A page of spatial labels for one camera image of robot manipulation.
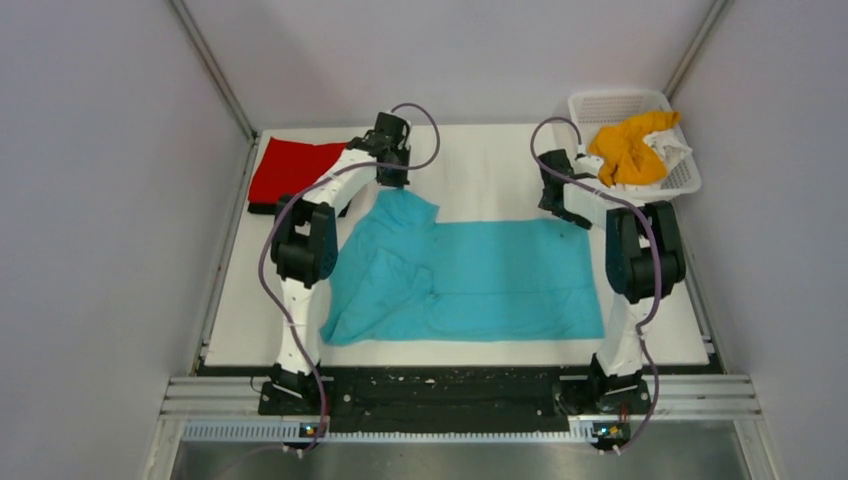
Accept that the teal t shirt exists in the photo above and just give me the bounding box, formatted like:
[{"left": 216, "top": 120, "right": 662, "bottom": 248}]
[{"left": 320, "top": 190, "right": 604, "bottom": 346}]

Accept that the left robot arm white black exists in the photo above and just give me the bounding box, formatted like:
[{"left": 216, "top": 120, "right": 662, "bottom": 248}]
[{"left": 263, "top": 112, "right": 412, "bottom": 415}]

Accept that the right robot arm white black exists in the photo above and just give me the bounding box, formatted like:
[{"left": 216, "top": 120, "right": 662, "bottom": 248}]
[{"left": 536, "top": 149, "right": 686, "bottom": 413}]

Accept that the orange t shirt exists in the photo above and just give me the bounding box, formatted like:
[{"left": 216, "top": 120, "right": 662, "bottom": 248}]
[{"left": 587, "top": 111, "right": 682, "bottom": 187}]

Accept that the white plastic basket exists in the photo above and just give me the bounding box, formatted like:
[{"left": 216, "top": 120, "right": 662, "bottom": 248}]
[{"left": 567, "top": 88, "right": 702, "bottom": 202}]

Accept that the folded red t shirt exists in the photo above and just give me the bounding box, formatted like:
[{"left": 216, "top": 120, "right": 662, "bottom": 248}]
[{"left": 247, "top": 137, "right": 346, "bottom": 203}]

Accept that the folded black t shirt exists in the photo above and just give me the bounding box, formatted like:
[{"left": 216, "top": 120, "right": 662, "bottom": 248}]
[{"left": 247, "top": 198, "right": 352, "bottom": 219}]

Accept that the white t shirt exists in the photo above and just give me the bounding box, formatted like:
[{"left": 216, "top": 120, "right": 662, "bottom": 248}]
[{"left": 643, "top": 129, "right": 693, "bottom": 173}]

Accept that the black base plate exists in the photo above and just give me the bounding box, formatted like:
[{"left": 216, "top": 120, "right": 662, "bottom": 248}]
[{"left": 258, "top": 366, "right": 652, "bottom": 434}]

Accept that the white cable duct strip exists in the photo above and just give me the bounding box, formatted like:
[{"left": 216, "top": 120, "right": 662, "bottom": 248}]
[{"left": 182, "top": 420, "right": 597, "bottom": 444}]

